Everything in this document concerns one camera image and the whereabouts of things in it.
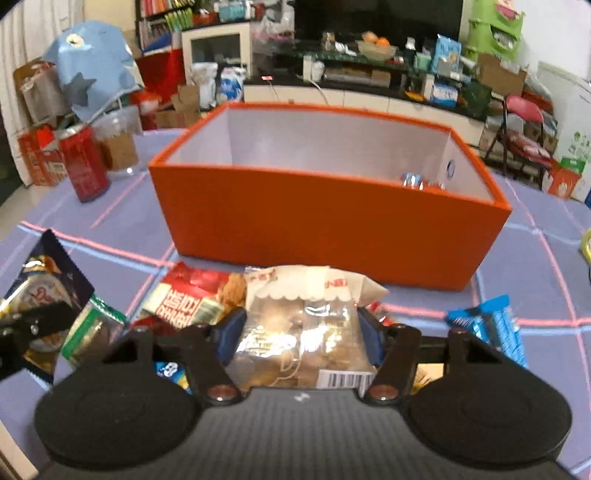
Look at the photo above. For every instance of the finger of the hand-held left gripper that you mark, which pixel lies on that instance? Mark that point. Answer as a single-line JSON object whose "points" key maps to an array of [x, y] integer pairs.
{"points": [[41, 321], [11, 357]]}

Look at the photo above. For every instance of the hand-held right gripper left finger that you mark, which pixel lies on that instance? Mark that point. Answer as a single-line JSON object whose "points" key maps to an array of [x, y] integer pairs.
{"points": [[233, 334]]}

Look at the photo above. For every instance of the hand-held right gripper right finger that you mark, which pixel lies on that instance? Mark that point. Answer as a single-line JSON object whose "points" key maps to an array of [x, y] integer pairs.
{"points": [[369, 334]]}

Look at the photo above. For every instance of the dark blue snack packet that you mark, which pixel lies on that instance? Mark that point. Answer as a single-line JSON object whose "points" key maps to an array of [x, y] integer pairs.
{"points": [[46, 272]]}

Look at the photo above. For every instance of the red snack packet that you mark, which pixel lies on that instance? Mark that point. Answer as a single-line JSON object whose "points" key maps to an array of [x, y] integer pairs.
{"points": [[194, 295]]}

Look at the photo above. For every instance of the clear pastry packet white top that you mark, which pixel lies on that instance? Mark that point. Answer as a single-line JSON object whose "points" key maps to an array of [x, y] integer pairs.
{"points": [[300, 332]]}

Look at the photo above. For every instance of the bright blue snack packet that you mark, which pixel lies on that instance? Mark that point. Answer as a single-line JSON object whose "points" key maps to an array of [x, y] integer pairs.
{"points": [[171, 374]]}

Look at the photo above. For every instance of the orange cardboard box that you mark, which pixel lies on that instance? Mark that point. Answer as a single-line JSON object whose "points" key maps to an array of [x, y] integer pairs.
{"points": [[323, 221]]}

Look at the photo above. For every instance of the shiny blue and orange packet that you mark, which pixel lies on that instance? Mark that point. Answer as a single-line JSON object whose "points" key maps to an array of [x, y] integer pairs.
{"points": [[418, 181]]}

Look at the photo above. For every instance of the green and white snack packet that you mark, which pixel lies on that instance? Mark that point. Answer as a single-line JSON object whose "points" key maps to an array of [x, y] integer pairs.
{"points": [[92, 330]]}

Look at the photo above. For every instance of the blue wafer packet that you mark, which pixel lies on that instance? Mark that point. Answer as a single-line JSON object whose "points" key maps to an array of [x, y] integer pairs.
{"points": [[494, 323]]}

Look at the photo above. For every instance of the red soda can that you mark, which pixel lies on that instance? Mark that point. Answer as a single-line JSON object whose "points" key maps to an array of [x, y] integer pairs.
{"points": [[85, 166]]}

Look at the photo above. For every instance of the red and white carton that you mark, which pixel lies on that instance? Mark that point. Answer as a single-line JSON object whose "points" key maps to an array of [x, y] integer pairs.
{"points": [[41, 159]]}

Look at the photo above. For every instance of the clear plastic jar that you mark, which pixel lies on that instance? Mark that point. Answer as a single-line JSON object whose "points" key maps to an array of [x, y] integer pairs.
{"points": [[120, 147]]}

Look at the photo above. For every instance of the yellow-green mug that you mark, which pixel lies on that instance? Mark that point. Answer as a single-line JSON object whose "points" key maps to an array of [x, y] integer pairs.
{"points": [[587, 247]]}

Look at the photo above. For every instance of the orange and green gift bag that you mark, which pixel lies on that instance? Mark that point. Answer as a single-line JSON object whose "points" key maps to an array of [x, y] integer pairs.
{"points": [[564, 182]]}

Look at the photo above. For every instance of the blue and white bag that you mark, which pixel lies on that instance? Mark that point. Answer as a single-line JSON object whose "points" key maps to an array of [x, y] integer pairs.
{"points": [[232, 85]]}

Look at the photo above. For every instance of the blue star-print cloth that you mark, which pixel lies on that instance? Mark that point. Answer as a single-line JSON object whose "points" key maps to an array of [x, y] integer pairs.
{"points": [[92, 64]]}

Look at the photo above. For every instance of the red storage box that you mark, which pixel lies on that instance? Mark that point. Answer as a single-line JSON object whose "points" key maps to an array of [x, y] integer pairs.
{"points": [[161, 74]]}

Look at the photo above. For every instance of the red folding chair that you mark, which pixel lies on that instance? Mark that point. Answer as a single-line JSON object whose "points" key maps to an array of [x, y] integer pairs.
{"points": [[524, 110]]}

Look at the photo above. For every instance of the white glass-door cabinet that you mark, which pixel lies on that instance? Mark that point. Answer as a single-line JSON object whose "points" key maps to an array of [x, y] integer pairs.
{"points": [[217, 50]]}

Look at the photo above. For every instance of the fruit bowl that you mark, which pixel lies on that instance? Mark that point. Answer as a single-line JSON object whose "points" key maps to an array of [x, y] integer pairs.
{"points": [[376, 48]]}

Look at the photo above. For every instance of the brown cardboard box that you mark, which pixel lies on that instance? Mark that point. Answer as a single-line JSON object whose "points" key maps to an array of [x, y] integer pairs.
{"points": [[501, 76]]}

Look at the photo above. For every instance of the light blue carton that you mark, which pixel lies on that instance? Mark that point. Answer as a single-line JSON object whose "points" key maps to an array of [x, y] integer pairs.
{"points": [[447, 53]]}

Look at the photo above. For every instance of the white chest freezer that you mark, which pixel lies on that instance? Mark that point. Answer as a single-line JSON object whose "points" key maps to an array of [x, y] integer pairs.
{"points": [[570, 106]]}

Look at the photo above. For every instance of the dark television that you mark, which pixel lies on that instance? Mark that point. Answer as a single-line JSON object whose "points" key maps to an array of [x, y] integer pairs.
{"points": [[378, 18]]}

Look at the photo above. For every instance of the bookshelf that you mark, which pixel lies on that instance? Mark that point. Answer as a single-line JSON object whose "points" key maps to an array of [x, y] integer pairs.
{"points": [[161, 18]]}

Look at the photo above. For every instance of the green hanging organizer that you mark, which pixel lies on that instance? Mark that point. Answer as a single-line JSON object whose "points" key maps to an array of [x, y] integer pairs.
{"points": [[496, 27]]}

